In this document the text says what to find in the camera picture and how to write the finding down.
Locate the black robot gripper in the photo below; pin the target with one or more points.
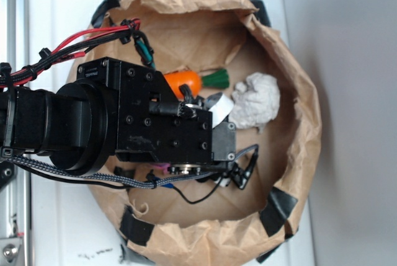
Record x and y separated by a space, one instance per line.
146 122

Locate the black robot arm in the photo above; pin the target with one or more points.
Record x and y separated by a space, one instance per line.
66 126

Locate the crumpled white paper ball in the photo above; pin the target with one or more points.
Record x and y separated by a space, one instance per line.
256 102

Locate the orange toy carrot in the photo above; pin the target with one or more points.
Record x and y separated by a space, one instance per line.
218 80

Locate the brown paper bag basin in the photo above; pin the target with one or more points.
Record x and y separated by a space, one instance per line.
233 226

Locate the black corner bracket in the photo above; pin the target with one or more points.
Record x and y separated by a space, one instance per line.
7 173

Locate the aluminium frame rail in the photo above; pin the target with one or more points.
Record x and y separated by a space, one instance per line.
15 203

